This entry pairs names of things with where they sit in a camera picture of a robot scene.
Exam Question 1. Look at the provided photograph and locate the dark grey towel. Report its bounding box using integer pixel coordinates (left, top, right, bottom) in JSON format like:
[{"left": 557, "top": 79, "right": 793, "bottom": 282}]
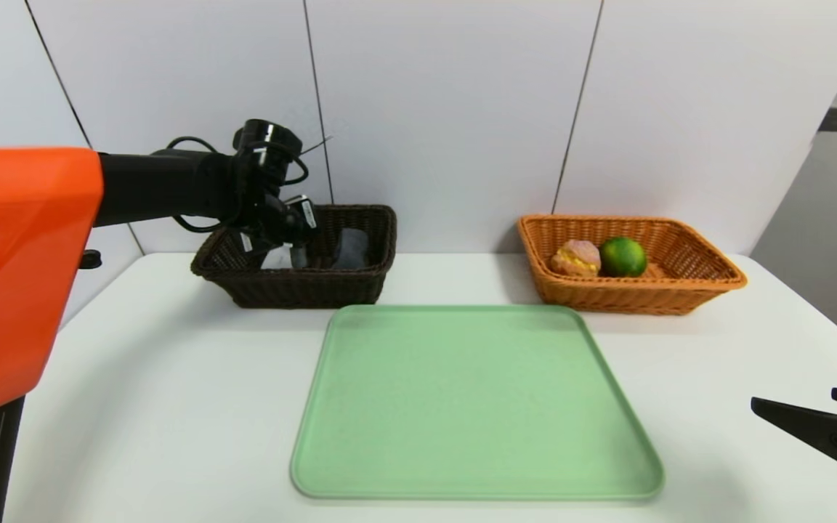
[{"left": 331, "top": 227, "right": 371, "bottom": 271}]

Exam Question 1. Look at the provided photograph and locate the pink and yellow bread bun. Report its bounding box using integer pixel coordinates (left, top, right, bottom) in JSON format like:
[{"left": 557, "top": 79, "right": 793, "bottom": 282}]
[{"left": 550, "top": 239, "right": 602, "bottom": 277}]

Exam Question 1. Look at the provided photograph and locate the green lime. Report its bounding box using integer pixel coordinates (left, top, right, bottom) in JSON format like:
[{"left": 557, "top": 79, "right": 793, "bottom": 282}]
[{"left": 599, "top": 236, "right": 648, "bottom": 277}]

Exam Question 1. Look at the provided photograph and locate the dark brown wicker basket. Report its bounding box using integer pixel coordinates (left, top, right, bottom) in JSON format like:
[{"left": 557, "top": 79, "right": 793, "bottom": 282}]
[{"left": 190, "top": 204, "right": 398, "bottom": 309}]

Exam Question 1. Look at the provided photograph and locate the orange wicker basket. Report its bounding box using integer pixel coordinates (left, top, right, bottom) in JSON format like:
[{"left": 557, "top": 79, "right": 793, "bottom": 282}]
[{"left": 519, "top": 214, "right": 748, "bottom": 315}]

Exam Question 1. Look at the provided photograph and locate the light green plastic tray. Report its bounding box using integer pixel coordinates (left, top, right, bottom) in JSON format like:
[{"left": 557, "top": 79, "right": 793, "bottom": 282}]
[{"left": 290, "top": 304, "right": 666, "bottom": 501}]

